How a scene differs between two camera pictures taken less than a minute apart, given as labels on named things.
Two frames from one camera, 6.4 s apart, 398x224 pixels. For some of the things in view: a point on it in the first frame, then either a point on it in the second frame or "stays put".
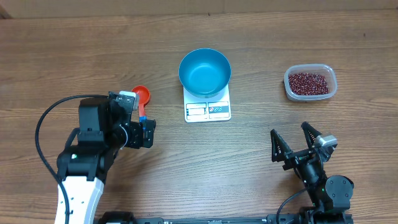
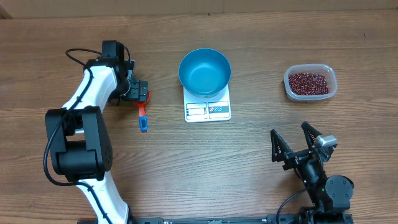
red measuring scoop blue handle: [144, 94] stays put
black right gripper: [295, 156] stays put
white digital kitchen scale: [205, 109] stays put
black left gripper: [137, 142] → [137, 84]
